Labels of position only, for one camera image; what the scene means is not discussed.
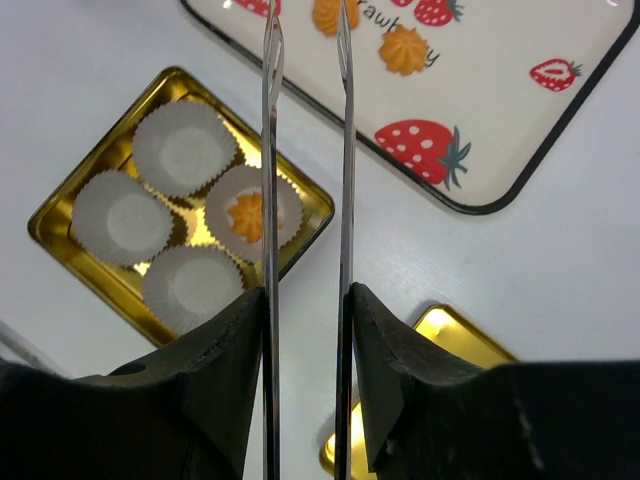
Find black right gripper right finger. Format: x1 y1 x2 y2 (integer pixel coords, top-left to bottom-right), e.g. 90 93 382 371
351 283 639 479

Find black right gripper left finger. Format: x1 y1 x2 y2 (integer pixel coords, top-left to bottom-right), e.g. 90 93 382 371
1 289 265 479

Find gold tin lid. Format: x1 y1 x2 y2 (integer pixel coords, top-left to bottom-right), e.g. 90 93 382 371
350 303 516 479

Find orange cookie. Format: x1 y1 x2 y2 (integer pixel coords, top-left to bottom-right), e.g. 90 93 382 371
227 193 263 244
312 0 360 36
378 25 429 76

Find metal tongs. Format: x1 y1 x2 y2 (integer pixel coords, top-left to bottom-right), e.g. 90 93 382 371
261 1 356 479

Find white paper cup front-left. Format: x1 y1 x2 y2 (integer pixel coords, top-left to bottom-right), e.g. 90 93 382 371
142 246 244 335

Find square gold cookie tin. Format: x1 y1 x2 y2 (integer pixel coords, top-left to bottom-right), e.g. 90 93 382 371
27 65 335 349

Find white paper cup back-left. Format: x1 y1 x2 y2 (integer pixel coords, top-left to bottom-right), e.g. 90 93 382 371
71 170 174 267

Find white paper cup front-right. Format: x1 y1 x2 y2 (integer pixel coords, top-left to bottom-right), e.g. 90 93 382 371
205 165 303 263

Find white paper cup back-right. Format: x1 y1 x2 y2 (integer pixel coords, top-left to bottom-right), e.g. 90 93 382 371
132 100 239 197

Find strawberry print tray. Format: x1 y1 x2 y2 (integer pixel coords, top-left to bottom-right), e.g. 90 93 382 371
185 0 639 215

